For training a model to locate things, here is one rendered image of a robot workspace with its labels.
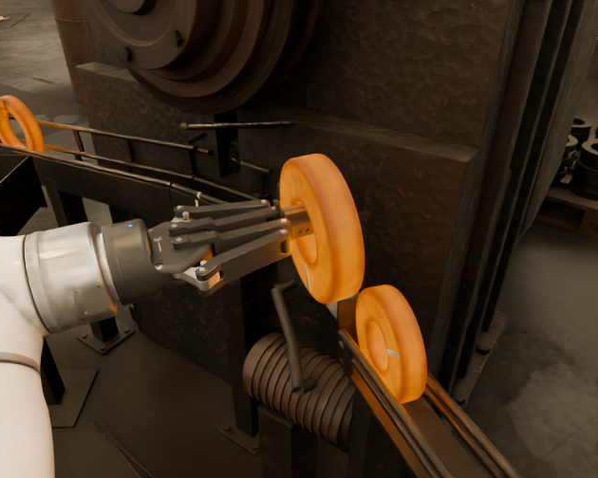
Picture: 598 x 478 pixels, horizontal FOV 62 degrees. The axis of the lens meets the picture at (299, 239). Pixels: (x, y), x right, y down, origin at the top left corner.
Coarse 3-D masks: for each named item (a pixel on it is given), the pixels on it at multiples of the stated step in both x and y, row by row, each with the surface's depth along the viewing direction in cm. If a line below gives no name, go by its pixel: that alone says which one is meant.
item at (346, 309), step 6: (348, 300) 70; (354, 300) 71; (342, 306) 70; (348, 306) 71; (354, 306) 71; (342, 312) 71; (348, 312) 71; (354, 312) 72; (342, 318) 71; (348, 318) 72; (354, 318) 72; (342, 324) 72; (348, 324) 72; (354, 324) 73; (348, 330) 73; (354, 330) 73; (354, 336) 74; (342, 354) 74
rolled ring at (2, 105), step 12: (12, 96) 132; (0, 108) 133; (12, 108) 129; (24, 108) 130; (0, 120) 137; (24, 120) 129; (0, 132) 139; (12, 132) 141; (24, 132) 132; (36, 132) 132; (12, 144) 140; (36, 144) 133
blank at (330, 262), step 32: (288, 160) 50; (320, 160) 47; (288, 192) 53; (320, 192) 44; (320, 224) 45; (352, 224) 44; (320, 256) 47; (352, 256) 45; (320, 288) 50; (352, 288) 47
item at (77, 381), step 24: (0, 168) 114; (24, 168) 109; (0, 192) 101; (24, 192) 109; (0, 216) 100; (24, 216) 109; (48, 360) 136; (48, 384) 136; (72, 384) 147; (48, 408) 140; (72, 408) 140
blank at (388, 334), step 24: (384, 288) 64; (360, 312) 69; (384, 312) 60; (408, 312) 60; (360, 336) 71; (384, 336) 62; (408, 336) 58; (384, 360) 67; (408, 360) 58; (408, 384) 59
